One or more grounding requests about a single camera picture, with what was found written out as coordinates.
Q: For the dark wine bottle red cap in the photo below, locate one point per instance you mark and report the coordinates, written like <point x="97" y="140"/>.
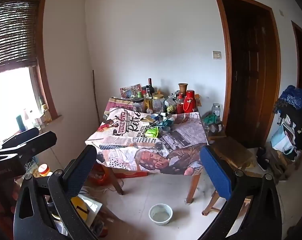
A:
<point x="151" y="86"/>

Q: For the dark wooden door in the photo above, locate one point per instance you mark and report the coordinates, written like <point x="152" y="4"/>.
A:
<point x="251" y="75"/>

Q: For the dark-lidded glass jar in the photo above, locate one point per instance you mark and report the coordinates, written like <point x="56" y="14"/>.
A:
<point x="138" y="105"/>

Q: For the blue cloth pile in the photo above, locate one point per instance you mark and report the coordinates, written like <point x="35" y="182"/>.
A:
<point x="294" y="96"/>

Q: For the crumpled silver packaging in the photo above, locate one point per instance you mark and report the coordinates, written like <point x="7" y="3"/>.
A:
<point x="175" y="95"/>

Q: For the glass jar near door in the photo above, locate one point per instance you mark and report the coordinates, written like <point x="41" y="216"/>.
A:
<point x="216" y="110"/>

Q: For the blue plastic cup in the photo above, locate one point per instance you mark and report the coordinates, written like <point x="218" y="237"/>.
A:
<point x="155" y="117"/>

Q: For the wooden window frame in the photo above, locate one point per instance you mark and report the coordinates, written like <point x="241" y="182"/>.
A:
<point x="44" y="85"/>

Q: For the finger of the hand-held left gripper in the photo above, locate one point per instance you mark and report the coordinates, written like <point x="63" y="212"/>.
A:
<point x="38" y="143"/>
<point x="26" y="135"/>

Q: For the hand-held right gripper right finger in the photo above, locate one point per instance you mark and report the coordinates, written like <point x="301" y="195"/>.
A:
<point x="216" y="173"/>

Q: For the dark green bottle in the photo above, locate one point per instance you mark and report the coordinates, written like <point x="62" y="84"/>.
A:
<point x="21" y="123"/>

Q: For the red plastic bag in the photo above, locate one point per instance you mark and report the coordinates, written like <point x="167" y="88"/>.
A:
<point x="98" y="176"/>

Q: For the orange lid bottle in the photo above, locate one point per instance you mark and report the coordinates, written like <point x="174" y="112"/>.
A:
<point x="44" y="170"/>

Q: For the clear plastic bag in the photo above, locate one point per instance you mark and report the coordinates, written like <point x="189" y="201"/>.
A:
<point x="170" y="102"/>

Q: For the wooden stool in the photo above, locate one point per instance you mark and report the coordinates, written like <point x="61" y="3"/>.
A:
<point x="231" y="152"/>

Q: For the wooden table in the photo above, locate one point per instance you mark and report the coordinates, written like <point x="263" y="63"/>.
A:
<point x="117" y="182"/>

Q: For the beige light switch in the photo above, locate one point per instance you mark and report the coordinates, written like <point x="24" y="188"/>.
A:
<point x="216" y="55"/>

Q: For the light blue bag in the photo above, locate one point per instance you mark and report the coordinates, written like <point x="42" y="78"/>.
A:
<point x="281" y="140"/>

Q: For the bamboo window blind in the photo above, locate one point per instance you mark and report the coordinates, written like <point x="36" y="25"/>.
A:
<point x="13" y="30"/>

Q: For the yellow round object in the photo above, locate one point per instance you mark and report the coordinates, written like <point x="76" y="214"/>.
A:
<point x="81" y="207"/>

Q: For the white bottle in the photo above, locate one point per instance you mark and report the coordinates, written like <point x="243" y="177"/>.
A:
<point x="28" y="118"/>

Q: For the red jar black lid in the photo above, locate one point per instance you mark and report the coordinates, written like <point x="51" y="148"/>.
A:
<point x="143" y="89"/>

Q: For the white board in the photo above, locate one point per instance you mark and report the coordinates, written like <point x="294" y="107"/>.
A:
<point x="94" y="208"/>

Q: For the small red white can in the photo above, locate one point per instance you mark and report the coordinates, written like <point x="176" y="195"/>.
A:
<point x="149" y="110"/>

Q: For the clear glass bottle yellow label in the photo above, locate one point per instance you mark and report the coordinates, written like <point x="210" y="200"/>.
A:
<point x="147" y="100"/>

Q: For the round metal tin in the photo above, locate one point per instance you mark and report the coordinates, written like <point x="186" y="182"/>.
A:
<point x="216" y="127"/>

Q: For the teal plastic bag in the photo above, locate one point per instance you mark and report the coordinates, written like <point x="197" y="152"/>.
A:
<point x="167" y="123"/>

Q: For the thin wooden stick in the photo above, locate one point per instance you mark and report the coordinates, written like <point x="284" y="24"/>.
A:
<point x="95" y="97"/>

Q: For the small green bottle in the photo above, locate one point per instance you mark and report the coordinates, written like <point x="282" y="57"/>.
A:
<point x="139" y="95"/>

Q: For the pink printed woven sack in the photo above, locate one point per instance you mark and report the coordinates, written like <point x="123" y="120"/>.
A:
<point x="116" y="105"/>

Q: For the brown clay pot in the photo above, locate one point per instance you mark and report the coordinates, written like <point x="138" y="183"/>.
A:
<point x="183" y="88"/>

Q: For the red sauce bottle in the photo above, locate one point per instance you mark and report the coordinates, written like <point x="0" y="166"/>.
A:
<point x="179" y="105"/>

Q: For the green scrunched cloth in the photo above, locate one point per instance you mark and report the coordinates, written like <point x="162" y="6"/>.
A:
<point x="210" y="119"/>

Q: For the red snack packet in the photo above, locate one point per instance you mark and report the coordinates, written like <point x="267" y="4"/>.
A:
<point x="129" y="91"/>

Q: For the wooden door frame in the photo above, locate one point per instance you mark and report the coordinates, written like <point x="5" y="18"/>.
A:
<point x="297" y="45"/>

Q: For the green custard apple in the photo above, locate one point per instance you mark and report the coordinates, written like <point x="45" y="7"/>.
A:
<point x="171" y="109"/>

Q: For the black shoe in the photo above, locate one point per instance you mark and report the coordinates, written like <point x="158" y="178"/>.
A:
<point x="263" y="160"/>

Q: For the green snack packet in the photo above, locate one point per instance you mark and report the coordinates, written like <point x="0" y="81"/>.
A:
<point x="152" y="132"/>

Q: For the black cluttered rack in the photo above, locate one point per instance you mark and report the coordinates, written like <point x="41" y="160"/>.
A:
<point x="299" y="125"/>

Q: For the plastic jar yellow lid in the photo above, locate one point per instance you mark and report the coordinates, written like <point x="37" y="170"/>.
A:
<point x="158" y="103"/>

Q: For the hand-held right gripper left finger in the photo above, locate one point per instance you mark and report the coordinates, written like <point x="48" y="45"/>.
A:
<point x="79" y="172"/>

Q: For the red thermos jug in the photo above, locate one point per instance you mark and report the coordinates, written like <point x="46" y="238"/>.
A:
<point x="189" y="102"/>

